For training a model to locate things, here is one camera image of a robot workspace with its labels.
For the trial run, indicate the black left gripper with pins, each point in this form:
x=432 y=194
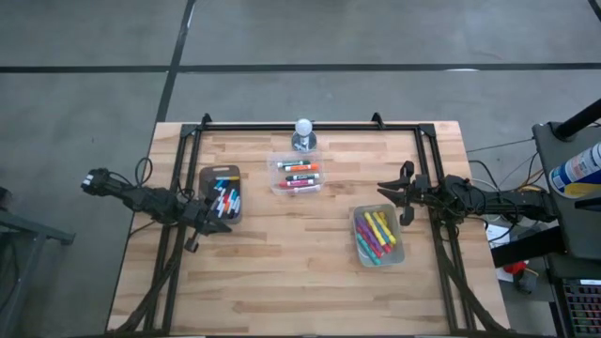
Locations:
x=197 y=216

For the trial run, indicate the orange Expo marker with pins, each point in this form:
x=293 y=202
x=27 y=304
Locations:
x=307 y=167

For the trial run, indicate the thin marker purple cap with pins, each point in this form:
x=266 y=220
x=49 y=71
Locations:
x=216 y=199

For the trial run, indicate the white light bulb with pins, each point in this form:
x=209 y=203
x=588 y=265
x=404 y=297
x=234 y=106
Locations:
x=303 y=127

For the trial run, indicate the white paper sheet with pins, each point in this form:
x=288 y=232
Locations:
x=497 y=233

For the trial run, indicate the green Expo marker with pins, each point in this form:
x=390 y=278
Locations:
x=300 y=164

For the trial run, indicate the pale grey plastic bin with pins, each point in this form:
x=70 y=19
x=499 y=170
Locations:
x=396 y=260

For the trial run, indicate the yellow highlighter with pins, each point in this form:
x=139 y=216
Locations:
x=374 y=227
x=387 y=230
x=382 y=216

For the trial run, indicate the black stand pole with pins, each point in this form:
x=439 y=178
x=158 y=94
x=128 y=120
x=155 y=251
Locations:
x=577 y=122

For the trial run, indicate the small grey object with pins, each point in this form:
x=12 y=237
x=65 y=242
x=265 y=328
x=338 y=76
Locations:
x=526 y=281

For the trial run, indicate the small red object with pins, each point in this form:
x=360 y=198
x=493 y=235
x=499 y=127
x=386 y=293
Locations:
x=515 y=267

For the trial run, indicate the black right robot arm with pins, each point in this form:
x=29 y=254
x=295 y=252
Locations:
x=493 y=202

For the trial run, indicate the blue highlighter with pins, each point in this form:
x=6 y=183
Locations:
x=381 y=232

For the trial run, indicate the black Expo marker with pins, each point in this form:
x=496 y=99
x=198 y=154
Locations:
x=305 y=177

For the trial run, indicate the pink Expo marker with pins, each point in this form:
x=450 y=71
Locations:
x=300 y=182

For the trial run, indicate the black aluminium table frame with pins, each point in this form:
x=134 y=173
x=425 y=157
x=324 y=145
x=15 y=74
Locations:
x=263 y=127

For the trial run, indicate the pink highlighter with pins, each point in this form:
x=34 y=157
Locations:
x=362 y=231

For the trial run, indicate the dark grey metal furniture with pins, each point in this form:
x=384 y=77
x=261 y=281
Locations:
x=28 y=230

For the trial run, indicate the dark grey plastic bin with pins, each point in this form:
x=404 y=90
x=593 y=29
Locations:
x=206 y=176

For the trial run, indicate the teal highlighter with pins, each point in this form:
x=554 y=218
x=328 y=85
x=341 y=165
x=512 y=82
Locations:
x=368 y=251

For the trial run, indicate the clear plastic bin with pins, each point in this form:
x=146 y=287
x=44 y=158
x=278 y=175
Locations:
x=274 y=155

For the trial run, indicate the white blue spray can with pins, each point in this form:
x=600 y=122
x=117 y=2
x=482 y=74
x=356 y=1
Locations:
x=577 y=171

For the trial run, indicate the backlit keyboard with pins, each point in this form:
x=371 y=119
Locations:
x=582 y=305

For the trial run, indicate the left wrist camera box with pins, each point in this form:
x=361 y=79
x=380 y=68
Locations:
x=192 y=244

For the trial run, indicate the purple highlighter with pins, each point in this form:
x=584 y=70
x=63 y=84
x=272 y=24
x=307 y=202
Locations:
x=367 y=227

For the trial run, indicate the thin marker yellow cap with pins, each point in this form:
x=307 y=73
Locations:
x=230 y=178

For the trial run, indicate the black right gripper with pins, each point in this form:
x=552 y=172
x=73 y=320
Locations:
x=420 y=190

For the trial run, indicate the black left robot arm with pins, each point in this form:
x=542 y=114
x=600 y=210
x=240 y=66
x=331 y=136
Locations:
x=145 y=199

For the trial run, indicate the thin marker orange cap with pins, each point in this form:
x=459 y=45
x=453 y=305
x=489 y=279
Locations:
x=226 y=205

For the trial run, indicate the red highlighter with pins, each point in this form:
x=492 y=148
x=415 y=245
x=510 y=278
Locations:
x=386 y=248

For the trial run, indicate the black equipment stand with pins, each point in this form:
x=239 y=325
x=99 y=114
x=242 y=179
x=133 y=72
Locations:
x=563 y=235

